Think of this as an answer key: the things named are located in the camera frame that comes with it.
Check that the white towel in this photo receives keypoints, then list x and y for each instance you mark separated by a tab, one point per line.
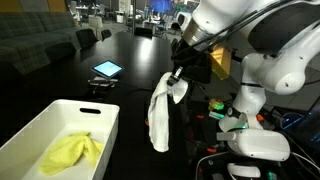
158	115

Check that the white plastic bucket bin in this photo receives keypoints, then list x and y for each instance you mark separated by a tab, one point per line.
20	157

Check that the yellow wrist camera box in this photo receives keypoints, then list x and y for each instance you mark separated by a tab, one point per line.
220	62

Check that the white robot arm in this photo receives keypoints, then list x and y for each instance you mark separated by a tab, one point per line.
283	33

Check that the white VR headset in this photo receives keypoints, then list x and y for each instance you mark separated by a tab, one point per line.
257	143

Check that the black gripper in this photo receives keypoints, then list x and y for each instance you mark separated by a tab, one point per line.
190	63

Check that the dark office chair far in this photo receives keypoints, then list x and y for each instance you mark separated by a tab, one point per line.
105	34

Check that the dark office chair near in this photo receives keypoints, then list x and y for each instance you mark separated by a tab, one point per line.
86	38

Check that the plaid green sofa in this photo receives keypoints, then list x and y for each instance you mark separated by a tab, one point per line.
24	36

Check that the colourful toy blocks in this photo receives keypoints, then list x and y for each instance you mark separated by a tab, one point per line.
215	104

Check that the yellow towel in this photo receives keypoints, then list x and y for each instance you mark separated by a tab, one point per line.
66	152

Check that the white VR controller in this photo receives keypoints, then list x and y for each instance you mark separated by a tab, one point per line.
243	171

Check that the dark office chair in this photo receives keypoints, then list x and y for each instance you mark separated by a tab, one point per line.
86	38
105	34

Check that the lit tablet on table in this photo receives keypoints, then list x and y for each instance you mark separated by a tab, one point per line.
107	69

